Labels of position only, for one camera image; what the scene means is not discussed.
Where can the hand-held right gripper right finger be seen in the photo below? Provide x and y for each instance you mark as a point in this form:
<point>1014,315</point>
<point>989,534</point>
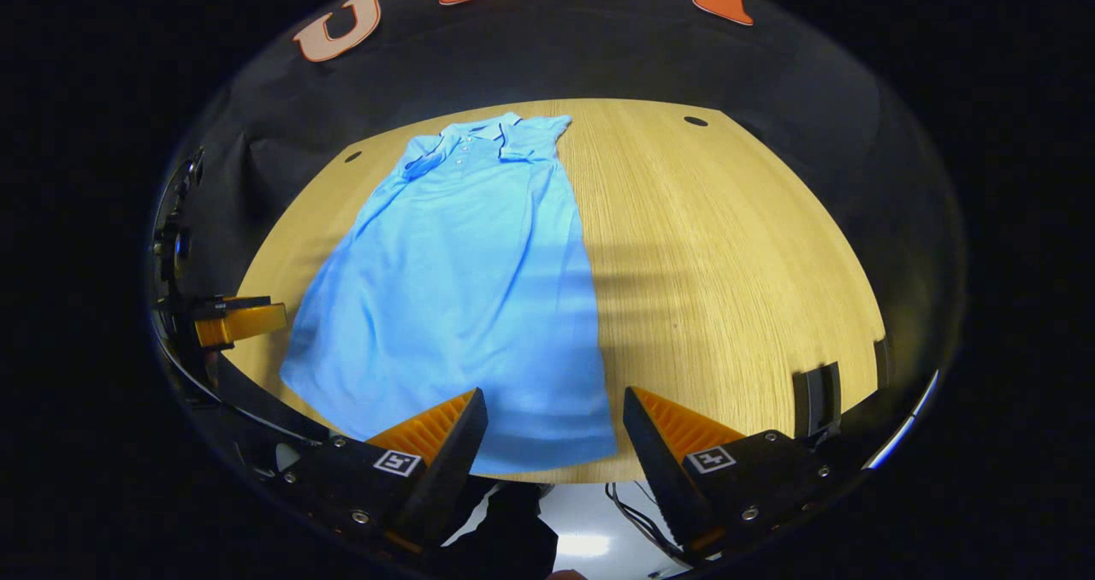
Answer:
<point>659,469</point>

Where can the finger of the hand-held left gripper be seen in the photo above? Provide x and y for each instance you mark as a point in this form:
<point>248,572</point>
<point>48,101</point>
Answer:
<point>235,304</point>
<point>244,325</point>

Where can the light blue T-shirt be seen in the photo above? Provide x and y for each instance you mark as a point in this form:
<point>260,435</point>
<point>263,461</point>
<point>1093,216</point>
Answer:
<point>462,289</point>

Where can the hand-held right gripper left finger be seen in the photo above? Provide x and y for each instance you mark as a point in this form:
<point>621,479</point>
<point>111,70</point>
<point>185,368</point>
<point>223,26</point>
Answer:
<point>449,469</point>

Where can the black backdrop cloth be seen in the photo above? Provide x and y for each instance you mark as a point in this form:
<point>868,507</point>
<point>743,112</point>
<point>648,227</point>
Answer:
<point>599,58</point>

